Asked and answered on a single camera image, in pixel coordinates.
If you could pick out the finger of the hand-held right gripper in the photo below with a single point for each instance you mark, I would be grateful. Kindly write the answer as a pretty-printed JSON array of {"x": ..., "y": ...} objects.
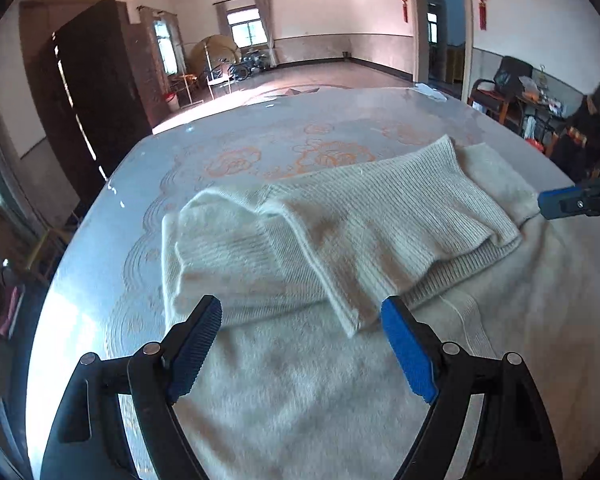
[{"x": 555, "y": 202}]

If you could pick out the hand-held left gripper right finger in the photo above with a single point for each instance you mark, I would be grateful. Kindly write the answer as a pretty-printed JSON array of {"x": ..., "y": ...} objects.
[{"x": 410, "y": 355}]

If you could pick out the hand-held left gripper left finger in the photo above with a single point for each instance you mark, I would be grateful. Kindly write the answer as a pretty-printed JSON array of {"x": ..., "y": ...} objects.
[{"x": 195, "y": 350}]

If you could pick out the cream knitted sweater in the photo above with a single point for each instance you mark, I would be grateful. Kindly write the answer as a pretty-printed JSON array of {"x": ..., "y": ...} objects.
[{"x": 330, "y": 220}]

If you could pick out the red and white plastic bag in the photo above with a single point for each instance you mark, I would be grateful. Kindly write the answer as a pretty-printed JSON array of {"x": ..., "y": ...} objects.
[{"x": 535, "y": 145}]

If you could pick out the cluttered side table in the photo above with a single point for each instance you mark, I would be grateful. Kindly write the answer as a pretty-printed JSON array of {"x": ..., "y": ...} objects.
[{"x": 540, "y": 105}]

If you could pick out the black wooden armchair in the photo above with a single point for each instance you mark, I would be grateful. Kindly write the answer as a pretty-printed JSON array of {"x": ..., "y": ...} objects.
[{"x": 505, "y": 80}]

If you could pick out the white paper sheets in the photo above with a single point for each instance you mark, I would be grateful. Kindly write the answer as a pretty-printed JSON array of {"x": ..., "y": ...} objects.
[{"x": 430, "y": 92}]

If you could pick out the pink cloth bag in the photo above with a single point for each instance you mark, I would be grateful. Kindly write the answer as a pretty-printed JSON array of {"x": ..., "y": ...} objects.
[{"x": 10, "y": 310}]

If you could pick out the floral plastic tablecloth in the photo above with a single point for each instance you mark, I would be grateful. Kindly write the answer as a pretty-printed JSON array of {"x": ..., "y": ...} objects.
[{"x": 230, "y": 160}]

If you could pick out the small wooden chair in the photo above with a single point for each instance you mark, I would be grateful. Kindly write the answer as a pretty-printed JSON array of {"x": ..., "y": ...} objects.
[{"x": 186, "y": 87}]

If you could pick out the grey window curtain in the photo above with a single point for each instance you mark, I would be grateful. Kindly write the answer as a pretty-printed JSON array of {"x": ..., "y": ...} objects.
[{"x": 0, "y": 150}]

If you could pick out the dark wooden wardrobe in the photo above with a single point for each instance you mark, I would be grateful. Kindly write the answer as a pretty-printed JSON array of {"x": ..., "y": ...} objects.
[{"x": 95, "y": 85}]

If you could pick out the parked tricycle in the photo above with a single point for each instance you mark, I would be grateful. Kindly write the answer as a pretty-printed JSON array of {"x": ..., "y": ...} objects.
[{"x": 250, "y": 65}]

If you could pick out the large round bamboo tray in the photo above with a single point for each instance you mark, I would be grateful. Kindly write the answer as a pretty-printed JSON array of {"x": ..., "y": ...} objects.
[{"x": 215, "y": 55}]

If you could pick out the narrow side window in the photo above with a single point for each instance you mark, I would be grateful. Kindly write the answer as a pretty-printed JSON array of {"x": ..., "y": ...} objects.
[{"x": 166, "y": 47}]

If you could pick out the sheer side window curtain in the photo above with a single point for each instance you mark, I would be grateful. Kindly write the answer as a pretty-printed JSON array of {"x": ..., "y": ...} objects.
[{"x": 177, "y": 42}]

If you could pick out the small barred window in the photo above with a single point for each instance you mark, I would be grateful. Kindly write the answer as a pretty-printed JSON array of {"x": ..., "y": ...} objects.
[{"x": 247, "y": 27}]

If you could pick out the long beige curtain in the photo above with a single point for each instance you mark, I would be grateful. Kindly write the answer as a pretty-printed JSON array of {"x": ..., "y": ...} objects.
[{"x": 268, "y": 30}]

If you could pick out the cream door frame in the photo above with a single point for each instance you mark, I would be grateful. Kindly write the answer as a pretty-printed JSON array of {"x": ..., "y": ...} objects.
[{"x": 419, "y": 35}]

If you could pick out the metal frame chair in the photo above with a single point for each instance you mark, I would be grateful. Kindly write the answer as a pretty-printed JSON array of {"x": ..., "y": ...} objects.
[{"x": 219, "y": 77}]

